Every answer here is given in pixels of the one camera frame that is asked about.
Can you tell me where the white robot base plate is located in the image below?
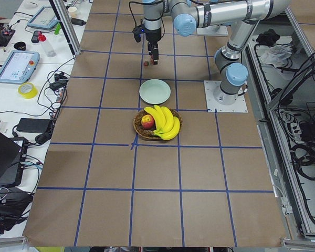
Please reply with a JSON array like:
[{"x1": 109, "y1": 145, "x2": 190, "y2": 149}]
[{"x1": 204, "y1": 80, "x2": 248, "y2": 113}]

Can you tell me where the black power adapter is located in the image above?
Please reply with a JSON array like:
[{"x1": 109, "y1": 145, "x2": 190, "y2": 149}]
[{"x1": 16, "y1": 118, "x2": 51, "y2": 133}]

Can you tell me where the aluminium frame post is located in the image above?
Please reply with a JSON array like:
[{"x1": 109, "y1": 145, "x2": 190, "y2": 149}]
[{"x1": 49, "y1": 0, "x2": 81, "y2": 56}]

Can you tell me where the yellow tape roll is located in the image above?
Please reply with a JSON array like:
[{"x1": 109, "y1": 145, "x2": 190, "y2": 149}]
[{"x1": 18, "y1": 82, "x2": 38, "y2": 99}]

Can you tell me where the brown wicker basket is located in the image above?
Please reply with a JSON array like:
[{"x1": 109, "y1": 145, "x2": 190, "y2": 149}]
[{"x1": 133, "y1": 109, "x2": 182, "y2": 140}]

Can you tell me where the black remote device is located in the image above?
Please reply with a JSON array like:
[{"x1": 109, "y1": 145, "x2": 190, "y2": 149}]
[{"x1": 31, "y1": 30, "x2": 41, "y2": 44}]

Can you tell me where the green marker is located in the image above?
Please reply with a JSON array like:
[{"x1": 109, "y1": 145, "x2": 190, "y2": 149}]
[{"x1": 54, "y1": 23, "x2": 61, "y2": 35}]

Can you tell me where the teach pendant tablet near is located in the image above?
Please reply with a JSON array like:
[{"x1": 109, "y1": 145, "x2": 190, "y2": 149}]
[{"x1": 0, "y1": 50, "x2": 40, "y2": 85}]

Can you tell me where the light green plate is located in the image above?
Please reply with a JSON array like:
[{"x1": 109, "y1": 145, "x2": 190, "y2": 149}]
[{"x1": 139, "y1": 79, "x2": 171, "y2": 104}]

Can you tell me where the teach pendant tablet far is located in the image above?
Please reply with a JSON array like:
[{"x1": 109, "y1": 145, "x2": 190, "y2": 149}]
[{"x1": 27, "y1": 6, "x2": 58, "y2": 30}]

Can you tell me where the red yellow apple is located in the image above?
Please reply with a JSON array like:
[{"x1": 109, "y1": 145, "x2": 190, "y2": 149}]
[{"x1": 141, "y1": 114, "x2": 155, "y2": 130}]

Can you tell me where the teach pendant tablet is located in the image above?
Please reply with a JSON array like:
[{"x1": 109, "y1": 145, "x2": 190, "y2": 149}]
[
  {"x1": 0, "y1": 50, "x2": 40, "y2": 85},
  {"x1": 27, "y1": 6, "x2": 58, "y2": 30}
]

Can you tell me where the bottom yellow banana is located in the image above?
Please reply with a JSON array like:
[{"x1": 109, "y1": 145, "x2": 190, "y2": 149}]
[{"x1": 158, "y1": 117, "x2": 181, "y2": 140}]

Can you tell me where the yellow banana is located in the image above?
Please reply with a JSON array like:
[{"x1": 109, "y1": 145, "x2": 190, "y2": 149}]
[
  {"x1": 144, "y1": 107, "x2": 165, "y2": 131},
  {"x1": 154, "y1": 105, "x2": 173, "y2": 133},
  {"x1": 158, "y1": 117, "x2": 181, "y2": 140},
  {"x1": 154, "y1": 105, "x2": 174, "y2": 135}
]

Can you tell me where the black laptop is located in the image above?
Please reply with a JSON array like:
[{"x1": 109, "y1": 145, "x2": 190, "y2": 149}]
[{"x1": 0, "y1": 133, "x2": 27, "y2": 188}]

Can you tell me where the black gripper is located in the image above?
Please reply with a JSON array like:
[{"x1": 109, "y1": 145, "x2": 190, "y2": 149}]
[{"x1": 145, "y1": 28, "x2": 162, "y2": 65}]

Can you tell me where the paper cup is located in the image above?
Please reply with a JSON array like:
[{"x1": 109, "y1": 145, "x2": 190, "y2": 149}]
[{"x1": 67, "y1": 6, "x2": 78, "y2": 18}]

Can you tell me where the top yellow banana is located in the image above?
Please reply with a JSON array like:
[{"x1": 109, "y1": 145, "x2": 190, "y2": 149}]
[{"x1": 144, "y1": 107, "x2": 165, "y2": 131}]

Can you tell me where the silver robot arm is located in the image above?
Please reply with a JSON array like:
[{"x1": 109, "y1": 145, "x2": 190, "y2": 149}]
[{"x1": 133, "y1": 0, "x2": 290, "y2": 105}]

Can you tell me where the clear squeeze bottle red cap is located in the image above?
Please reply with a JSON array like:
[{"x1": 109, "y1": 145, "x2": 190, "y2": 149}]
[{"x1": 38, "y1": 33, "x2": 56, "y2": 57}]

